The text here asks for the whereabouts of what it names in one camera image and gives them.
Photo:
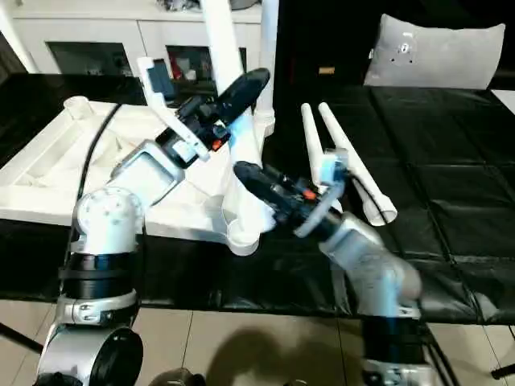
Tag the white plastic table leg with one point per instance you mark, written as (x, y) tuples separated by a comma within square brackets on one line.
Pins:
[(269, 60), (311, 140), (362, 169), (245, 153)]

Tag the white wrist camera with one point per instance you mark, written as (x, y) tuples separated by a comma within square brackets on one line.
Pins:
[(330, 177), (161, 92)]

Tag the white plastic table top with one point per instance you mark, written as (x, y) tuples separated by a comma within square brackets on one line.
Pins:
[(48, 161)]

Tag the grey round cooker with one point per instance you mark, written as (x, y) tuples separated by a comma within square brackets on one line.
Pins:
[(245, 4)]

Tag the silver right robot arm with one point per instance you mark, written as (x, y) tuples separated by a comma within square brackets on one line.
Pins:
[(374, 265)]

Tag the black work mat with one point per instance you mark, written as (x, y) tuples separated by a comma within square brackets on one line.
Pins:
[(422, 161)]

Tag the grey pleated curtain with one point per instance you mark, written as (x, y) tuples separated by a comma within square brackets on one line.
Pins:
[(10, 60)]

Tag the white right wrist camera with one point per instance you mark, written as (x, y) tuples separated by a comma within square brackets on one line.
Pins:
[(330, 177)]

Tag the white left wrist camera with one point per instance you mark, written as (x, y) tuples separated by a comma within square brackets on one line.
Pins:
[(161, 92)]

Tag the grey cushion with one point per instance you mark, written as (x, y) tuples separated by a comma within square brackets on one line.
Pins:
[(434, 52)]

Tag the white glass-door cabinet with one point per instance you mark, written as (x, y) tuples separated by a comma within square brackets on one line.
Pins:
[(100, 32)]

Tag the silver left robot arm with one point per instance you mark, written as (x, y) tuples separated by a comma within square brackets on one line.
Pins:
[(108, 225)]

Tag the white flat board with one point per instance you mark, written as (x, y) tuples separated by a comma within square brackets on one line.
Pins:
[(505, 98)]

